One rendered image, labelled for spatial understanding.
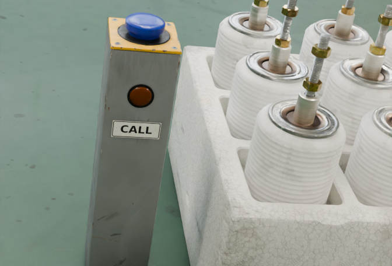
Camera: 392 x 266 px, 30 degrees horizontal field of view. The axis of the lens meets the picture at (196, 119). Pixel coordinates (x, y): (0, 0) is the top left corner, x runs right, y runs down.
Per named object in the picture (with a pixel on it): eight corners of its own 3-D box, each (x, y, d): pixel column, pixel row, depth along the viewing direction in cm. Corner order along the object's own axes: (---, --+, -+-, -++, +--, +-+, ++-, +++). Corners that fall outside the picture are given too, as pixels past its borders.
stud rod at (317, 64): (312, 100, 76) (329, 34, 72) (312, 104, 75) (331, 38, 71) (303, 98, 76) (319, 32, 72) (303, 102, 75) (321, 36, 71)
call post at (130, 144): (144, 289, 87) (182, 55, 71) (85, 288, 86) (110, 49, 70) (140, 248, 93) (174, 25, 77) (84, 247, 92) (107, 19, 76)
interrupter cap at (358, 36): (346, 21, 104) (347, 17, 103) (380, 45, 98) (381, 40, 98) (302, 25, 100) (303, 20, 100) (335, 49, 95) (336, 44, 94)
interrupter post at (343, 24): (342, 31, 100) (348, 8, 99) (353, 38, 99) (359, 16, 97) (328, 31, 99) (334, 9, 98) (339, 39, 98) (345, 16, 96)
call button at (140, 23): (164, 48, 73) (167, 29, 72) (124, 45, 72) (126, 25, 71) (161, 31, 76) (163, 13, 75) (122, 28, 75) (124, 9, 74)
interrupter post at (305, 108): (311, 130, 76) (318, 102, 74) (289, 123, 76) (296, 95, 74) (315, 119, 78) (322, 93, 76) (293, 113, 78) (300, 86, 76)
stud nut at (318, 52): (329, 52, 74) (331, 45, 73) (331, 59, 72) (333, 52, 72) (310, 49, 74) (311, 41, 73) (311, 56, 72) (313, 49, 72)
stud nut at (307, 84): (319, 85, 76) (322, 78, 75) (321, 93, 74) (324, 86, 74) (301, 82, 75) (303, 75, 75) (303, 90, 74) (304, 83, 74)
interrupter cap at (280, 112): (331, 149, 73) (333, 143, 73) (259, 127, 74) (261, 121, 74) (342, 116, 79) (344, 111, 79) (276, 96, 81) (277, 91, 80)
